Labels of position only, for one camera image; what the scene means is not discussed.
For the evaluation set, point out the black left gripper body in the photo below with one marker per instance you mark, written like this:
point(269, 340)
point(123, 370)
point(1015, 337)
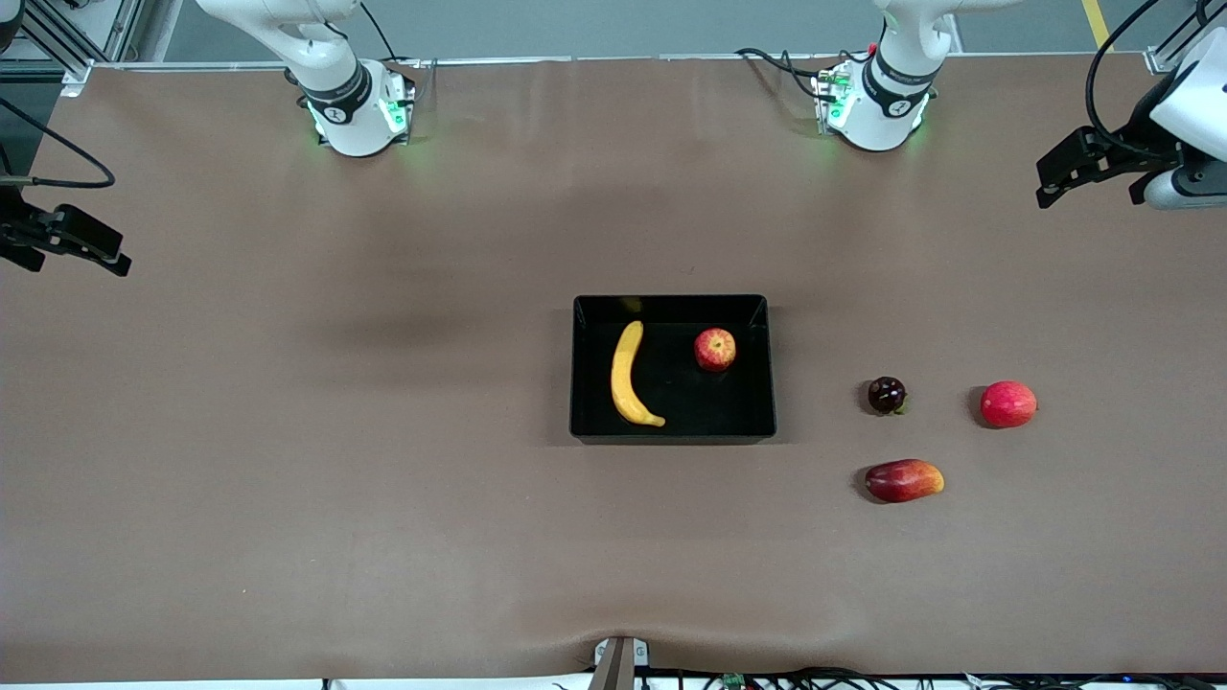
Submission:
point(1127, 145)

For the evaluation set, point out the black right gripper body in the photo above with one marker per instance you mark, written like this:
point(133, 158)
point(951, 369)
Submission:
point(11, 227)

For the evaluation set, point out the small red yellow apple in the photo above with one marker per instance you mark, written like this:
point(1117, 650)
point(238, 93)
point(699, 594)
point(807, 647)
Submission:
point(715, 350)

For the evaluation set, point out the black rectangular plastic box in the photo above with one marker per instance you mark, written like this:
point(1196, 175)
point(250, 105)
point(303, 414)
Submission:
point(671, 422)

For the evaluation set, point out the yellow banana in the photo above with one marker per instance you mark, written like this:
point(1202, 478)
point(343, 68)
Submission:
point(625, 379)

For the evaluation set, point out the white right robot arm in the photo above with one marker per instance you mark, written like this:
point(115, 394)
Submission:
point(350, 105)

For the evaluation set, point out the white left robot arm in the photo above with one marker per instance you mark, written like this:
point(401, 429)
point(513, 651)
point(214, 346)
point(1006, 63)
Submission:
point(891, 105)

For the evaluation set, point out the red round apple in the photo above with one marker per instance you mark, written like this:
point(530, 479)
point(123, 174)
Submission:
point(1008, 404)

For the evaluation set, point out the dark purple plum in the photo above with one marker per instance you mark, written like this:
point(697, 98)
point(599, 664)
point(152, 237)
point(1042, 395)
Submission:
point(887, 395)

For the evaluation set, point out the red yellow mango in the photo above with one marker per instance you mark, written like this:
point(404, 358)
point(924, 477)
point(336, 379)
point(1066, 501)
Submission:
point(903, 481)

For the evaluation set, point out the brown table cover mat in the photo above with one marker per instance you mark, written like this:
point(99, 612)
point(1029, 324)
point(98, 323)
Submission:
point(383, 527)

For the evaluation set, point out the aluminium frame profile with bracket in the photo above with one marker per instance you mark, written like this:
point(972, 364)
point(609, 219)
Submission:
point(86, 38)

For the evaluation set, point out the silver table edge rail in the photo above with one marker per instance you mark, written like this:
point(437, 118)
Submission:
point(623, 59)

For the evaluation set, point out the grey metal post bracket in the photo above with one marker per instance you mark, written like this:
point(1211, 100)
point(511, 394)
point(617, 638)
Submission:
point(640, 654)

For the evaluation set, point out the brown camera stand post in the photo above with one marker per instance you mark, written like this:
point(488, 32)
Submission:
point(613, 671)

